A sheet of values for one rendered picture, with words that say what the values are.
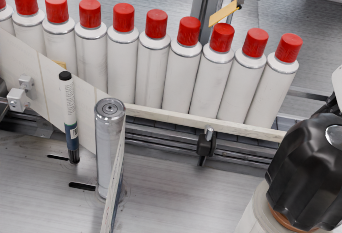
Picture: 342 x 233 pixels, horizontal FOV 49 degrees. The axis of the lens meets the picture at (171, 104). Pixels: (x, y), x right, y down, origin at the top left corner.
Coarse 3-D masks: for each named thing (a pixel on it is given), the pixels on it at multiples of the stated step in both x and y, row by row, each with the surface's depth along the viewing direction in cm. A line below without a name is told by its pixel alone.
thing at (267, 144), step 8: (128, 120) 69; (136, 120) 69; (144, 120) 69; (152, 120) 70; (280, 120) 73; (288, 120) 74; (296, 120) 74; (160, 128) 69; (168, 128) 69; (176, 128) 69; (184, 128) 69; (192, 128) 69; (272, 128) 72; (280, 128) 72; (288, 128) 72; (216, 136) 69; (224, 136) 69; (232, 136) 69; (240, 136) 69; (256, 144) 68; (264, 144) 68; (272, 144) 69
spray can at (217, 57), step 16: (224, 32) 56; (208, 48) 59; (224, 48) 57; (208, 64) 59; (224, 64) 59; (208, 80) 61; (224, 80) 62; (192, 96) 67; (208, 96) 63; (192, 112) 68; (208, 112) 66
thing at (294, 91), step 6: (288, 90) 68; (294, 90) 67; (300, 90) 68; (306, 90) 68; (312, 90) 68; (300, 96) 68; (306, 96) 68; (312, 96) 68; (318, 96) 68; (324, 96) 67
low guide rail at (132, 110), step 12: (132, 108) 66; (144, 108) 67; (156, 108) 67; (156, 120) 67; (168, 120) 67; (180, 120) 67; (192, 120) 66; (204, 120) 66; (216, 120) 67; (228, 132) 67; (240, 132) 67; (252, 132) 66; (264, 132) 66; (276, 132) 66
